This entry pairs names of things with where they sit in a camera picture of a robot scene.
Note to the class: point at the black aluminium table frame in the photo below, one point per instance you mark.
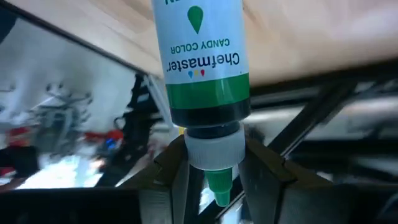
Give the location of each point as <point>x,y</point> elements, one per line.
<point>326,82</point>

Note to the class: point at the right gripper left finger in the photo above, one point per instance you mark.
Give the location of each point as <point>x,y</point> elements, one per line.
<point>168,186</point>

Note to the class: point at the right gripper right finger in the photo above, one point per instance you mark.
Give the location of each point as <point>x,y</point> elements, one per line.
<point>261,186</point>

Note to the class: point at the large green Chefmaster bottle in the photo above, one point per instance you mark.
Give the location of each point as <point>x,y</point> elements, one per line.
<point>202,62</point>

